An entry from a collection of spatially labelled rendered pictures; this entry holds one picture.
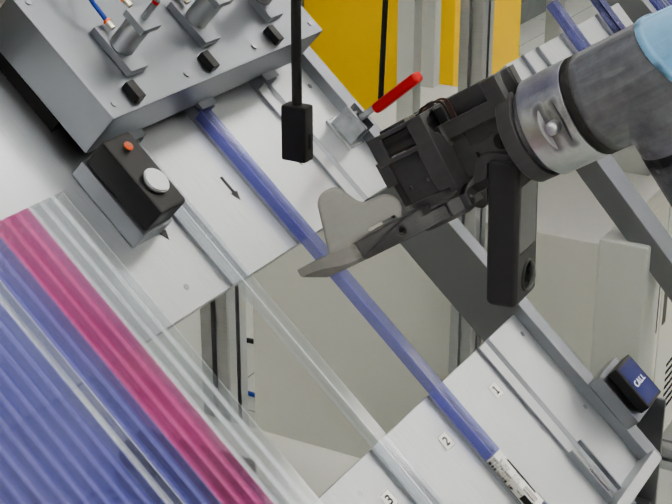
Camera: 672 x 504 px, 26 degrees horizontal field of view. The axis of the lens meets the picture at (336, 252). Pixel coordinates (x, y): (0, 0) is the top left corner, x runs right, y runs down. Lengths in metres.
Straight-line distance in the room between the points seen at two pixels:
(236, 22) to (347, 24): 3.20
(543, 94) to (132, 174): 0.35
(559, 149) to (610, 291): 0.72
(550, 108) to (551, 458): 0.47
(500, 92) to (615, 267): 0.70
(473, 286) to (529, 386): 0.13
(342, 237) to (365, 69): 3.49
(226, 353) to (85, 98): 0.58
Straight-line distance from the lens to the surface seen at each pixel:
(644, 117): 1.00
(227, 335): 1.70
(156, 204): 1.17
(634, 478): 1.43
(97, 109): 1.19
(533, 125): 1.03
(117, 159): 1.18
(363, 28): 4.55
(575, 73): 1.02
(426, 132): 1.06
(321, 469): 1.64
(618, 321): 1.74
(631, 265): 1.71
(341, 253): 1.08
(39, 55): 1.22
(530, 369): 1.44
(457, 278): 1.49
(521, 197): 1.07
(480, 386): 1.37
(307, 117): 1.12
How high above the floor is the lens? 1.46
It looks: 22 degrees down
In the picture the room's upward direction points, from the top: straight up
